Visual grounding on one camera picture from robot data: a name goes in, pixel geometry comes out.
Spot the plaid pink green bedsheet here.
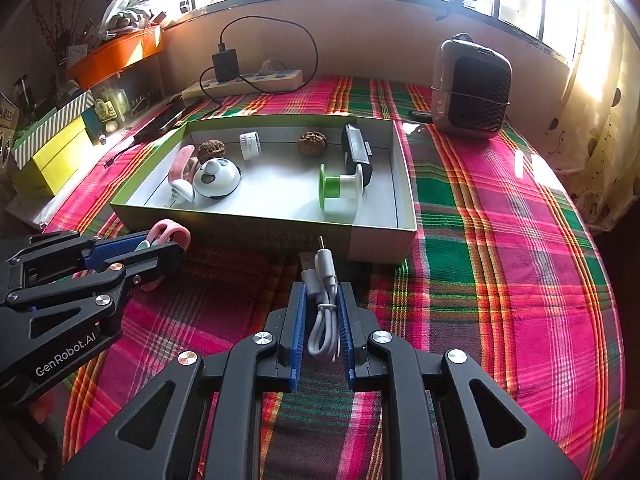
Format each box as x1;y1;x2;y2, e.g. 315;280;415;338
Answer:
47;77;625;479

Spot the white power strip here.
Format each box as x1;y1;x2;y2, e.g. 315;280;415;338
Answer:
181;70;304;100

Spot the black phone on bed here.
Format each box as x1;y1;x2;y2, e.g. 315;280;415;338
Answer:
103;96;204;168

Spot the black rectangular device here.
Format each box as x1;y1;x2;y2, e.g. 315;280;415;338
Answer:
341;124;373;186

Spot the cream dotted curtain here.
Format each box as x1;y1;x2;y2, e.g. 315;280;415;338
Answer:
542;0;639;232

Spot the yellow box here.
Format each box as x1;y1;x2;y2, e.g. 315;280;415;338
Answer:
12;116;93;200

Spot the brown walnut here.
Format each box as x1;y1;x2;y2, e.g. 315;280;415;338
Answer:
296;131;328;157
196;139;226;165

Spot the grey portable heater fan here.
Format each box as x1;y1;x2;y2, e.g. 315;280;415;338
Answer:
409;32;512;139

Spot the orange planter tray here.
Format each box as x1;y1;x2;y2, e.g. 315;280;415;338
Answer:
65;25;164;90

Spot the pink white clip toy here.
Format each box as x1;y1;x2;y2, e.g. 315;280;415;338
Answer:
167;144;198;203

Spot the white shallow box green rim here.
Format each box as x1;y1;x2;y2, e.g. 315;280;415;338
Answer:
111;115;418;264

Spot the pink scissors-like clip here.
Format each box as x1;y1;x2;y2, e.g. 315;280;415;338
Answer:
133;218;193;294

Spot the green and white spool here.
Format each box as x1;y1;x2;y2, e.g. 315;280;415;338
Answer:
319;164;364;210

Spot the grey USB cable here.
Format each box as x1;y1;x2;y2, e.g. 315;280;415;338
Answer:
298;235;342;362

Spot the black charger adapter with cable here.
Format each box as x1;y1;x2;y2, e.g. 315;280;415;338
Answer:
198;14;320;104

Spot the striped white green box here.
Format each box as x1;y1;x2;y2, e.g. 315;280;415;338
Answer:
12;90;96;170

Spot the white round panda toy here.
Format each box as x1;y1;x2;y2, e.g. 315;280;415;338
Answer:
193;157;241;198

